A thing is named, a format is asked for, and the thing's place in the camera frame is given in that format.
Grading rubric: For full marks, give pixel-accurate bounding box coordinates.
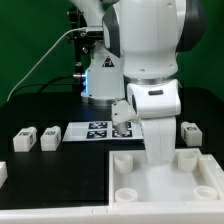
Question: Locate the white sheet with tags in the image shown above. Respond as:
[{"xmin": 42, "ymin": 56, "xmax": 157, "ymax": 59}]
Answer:
[{"xmin": 63, "ymin": 121, "xmax": 143, "ymax": 142}]

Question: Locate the white square tabletop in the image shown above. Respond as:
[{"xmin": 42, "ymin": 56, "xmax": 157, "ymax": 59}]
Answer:
[{"xmin": 109, "ymin": 149, "xmax": 224, "ymax": 204}]

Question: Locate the white block left edge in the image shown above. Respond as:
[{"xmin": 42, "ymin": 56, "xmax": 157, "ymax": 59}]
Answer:
[{"xmin": 0, "ymin": 162, "xmax": 8, "ymax": 188}]

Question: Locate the white cable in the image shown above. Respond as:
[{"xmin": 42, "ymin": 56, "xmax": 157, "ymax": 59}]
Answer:
[{"xmin": 6, "ymin": 27, "xmax": 88, "ymax": 102}]

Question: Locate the black cable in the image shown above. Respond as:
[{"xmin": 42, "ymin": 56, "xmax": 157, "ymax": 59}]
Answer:
[{"xmin": 9, "ymin": 75, "xmax": 84, "ymax": 100}]

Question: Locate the black camera on stand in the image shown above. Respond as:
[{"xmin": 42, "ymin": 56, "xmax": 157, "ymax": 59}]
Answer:
[{"xmin": 67, "ymin": 7, "xmax": 103, "ymax": 95}]

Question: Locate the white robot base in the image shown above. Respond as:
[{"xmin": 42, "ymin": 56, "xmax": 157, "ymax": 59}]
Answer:
[{"xmin": 70, "ymin": 0, "xmax": 124, "ymax": 106}]

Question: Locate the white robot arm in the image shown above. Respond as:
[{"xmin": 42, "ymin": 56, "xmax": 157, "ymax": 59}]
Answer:
[{"xmin": 102, "ymin": 0, "xmax": 205, "ymax": 165}]

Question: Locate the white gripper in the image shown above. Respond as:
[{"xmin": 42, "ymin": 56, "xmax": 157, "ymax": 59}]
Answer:
[{"xmin": 127, "ymin": 79, "xmax": 181, "ymax": 165}]

